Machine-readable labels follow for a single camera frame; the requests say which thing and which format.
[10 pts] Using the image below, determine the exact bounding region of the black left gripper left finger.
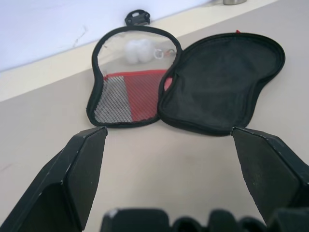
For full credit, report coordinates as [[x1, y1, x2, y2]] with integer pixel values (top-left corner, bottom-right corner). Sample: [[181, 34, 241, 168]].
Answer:
[[0, 126, 108, 232]]

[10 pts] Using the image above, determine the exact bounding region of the black red paddle case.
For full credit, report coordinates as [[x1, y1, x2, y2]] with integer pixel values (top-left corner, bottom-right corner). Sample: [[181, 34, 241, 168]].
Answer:
[[86, 26, 286, 136]]

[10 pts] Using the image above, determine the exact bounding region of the white plush keychain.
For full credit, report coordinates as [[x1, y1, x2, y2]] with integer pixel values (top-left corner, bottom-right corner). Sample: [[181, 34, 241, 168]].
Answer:
[[124, 38, 176, 65]]

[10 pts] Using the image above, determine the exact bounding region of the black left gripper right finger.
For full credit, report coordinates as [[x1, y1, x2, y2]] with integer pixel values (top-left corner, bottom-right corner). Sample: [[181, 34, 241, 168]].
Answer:
[[231, 127, 309, 225]]

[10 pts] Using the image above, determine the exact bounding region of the black plastic clip holder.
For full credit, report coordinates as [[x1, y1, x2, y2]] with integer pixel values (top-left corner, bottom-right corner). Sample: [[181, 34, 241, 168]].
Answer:
[[124, 9, 152, 26]]

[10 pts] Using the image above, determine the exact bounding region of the steel watering can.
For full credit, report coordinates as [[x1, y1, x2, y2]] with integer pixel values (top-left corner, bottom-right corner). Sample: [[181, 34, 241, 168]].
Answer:
[[222, 0, 246, 6]]

